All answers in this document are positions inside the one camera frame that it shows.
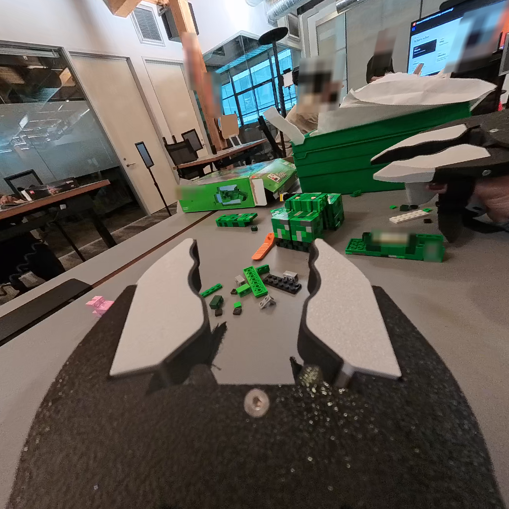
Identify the brown chair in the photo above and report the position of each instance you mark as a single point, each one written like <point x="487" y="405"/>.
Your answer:
<point x="228" y="125"/>

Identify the large window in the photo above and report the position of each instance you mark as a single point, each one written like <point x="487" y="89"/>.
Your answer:
<point x="254" y="87"/>

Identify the orange brick separator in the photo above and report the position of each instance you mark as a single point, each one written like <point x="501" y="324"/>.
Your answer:
<point x="263" y="248"/>

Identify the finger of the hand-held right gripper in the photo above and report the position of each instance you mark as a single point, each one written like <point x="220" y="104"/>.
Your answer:
<point x="429" y="163"/>
<point x="425" y="137"/>

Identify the pink brick pig figure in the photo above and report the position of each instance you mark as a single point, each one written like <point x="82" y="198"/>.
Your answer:
<point x="99" y="305"/>

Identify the black box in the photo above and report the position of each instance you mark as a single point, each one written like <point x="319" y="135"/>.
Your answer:
<point x="59" y="186"/>

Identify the wooden table black legs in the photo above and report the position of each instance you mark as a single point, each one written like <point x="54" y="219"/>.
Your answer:
<point x="51" y="197"/>
<point x="226" y="153"/>

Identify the frosted glass partition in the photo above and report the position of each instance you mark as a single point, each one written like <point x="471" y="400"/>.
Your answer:
<point x="43" y="127"/>

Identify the grey brick with hole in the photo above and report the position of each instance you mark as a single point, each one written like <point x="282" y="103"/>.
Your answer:
<point x="291" y="274"/>

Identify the long green studded plate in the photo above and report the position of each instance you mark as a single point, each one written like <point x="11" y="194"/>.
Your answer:
<point x="211" y="291"/>

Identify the computer monitor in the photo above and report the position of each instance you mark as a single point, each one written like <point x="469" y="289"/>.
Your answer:
<point x="433" y="43"/>

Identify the green brick block tan studs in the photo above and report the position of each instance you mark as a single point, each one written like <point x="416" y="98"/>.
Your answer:
<point x="296" y="228"/>

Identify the wooden pillar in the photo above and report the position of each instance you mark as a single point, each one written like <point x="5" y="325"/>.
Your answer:
<point x="179" y="16"/>

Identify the tablet on floor stand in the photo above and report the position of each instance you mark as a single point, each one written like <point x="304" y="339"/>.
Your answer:
<point x="145" y="155"/>

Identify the short green mosaic brick panel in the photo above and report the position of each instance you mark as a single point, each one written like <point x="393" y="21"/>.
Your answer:
<point x="236" y="220"/>

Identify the metal ceiling duct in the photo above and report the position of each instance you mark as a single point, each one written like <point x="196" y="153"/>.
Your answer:
<point x="286" y="8"/>

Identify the person's right hand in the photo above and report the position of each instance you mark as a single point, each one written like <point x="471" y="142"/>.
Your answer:
<point x="495" y="199"/>

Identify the white door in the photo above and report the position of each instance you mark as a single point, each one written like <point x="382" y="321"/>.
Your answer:
<point x="171" y="99"/>
<point x="107" y="131"/>

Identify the green beam with holes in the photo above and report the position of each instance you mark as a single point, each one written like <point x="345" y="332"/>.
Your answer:
<point x="256" y="282"/>

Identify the black floor lamp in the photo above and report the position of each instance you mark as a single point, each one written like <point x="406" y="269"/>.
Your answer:
<point x="274" y="35"/>

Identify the green cardboard box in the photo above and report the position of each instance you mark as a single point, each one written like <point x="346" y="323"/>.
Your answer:
<point x="214" y="195"/>

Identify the grey connector brick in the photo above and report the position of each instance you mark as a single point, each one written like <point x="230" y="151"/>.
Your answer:
<point x="267" y="302"/>

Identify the long green mosaic brick panel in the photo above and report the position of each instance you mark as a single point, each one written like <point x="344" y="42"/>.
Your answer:
<point x="397" y="252"/>

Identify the white packing paper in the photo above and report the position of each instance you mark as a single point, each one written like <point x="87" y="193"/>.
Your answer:
<point x="397" y="91"/>

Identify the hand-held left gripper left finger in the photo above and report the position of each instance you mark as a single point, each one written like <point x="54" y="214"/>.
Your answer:
<point x="163" y="314"/>

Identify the green mosaic brick block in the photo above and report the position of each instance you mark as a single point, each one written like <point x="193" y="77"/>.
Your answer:
<point x="334" y="210"/>

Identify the grey desk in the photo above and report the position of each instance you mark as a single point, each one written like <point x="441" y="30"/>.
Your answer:
<point x="437" y="298"/>

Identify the white studded plate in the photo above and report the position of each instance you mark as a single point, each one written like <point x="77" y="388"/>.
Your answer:
<point x="411" y="216"/>

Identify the green plastic bin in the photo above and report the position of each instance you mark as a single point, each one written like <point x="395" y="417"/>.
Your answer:
<point x="338" y="159"/>

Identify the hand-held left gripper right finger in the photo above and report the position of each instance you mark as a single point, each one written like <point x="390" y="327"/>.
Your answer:
<point x="350" y="318"/>

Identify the black studded plate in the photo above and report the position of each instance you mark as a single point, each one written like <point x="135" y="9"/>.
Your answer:
<point x="283" y="283"/>

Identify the wall air vent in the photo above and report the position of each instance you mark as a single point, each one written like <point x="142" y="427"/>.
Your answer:
<point x="147" y="24"/>

